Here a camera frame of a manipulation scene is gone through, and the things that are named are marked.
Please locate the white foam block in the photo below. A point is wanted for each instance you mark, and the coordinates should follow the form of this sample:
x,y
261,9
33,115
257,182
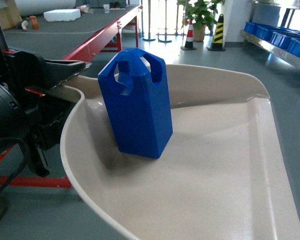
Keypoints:
x,y
62,15

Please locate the stanchion post base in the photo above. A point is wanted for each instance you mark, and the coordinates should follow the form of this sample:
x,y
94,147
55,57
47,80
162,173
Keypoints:
x,y
148,36

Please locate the blue storage bin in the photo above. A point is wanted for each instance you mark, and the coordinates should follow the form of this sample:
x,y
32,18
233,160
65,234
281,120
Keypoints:
x,y
298,47
251,27
265,32

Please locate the beige plastic dustpan tray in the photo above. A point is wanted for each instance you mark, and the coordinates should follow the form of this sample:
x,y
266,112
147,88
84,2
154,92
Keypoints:
x,y
221,176

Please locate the red white traffic cone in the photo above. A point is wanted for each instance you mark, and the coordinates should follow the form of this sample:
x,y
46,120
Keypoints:
x,y
189,42

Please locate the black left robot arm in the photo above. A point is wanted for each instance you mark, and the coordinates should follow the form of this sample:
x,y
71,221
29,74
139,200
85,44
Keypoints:
x,y
27,119

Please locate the red table frame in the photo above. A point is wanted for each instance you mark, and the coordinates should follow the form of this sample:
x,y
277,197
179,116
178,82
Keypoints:
x,y
106,38

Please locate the large cardboard box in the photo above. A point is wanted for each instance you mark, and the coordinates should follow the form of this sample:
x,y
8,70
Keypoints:
x,y
9,14

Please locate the white paper cup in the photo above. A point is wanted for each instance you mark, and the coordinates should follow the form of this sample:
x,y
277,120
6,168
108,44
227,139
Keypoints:
x,y
106,8

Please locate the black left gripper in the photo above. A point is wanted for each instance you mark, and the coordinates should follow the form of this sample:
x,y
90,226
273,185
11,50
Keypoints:
x,y
29,117

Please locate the white foam roll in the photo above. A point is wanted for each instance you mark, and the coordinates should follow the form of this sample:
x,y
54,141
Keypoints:
x,y
38,7

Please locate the metal shelf rack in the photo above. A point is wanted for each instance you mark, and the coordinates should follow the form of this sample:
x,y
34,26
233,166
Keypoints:
x,y
280,41

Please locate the potted green plant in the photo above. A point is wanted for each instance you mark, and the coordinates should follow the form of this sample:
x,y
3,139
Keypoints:
x,y
202,13

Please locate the yellow black traffic cone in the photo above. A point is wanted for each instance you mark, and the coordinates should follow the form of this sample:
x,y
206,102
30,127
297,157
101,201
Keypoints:
x,y
217,43

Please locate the blue plastic part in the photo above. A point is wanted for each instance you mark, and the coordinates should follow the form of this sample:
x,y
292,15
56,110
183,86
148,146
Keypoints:
x,y
134,86

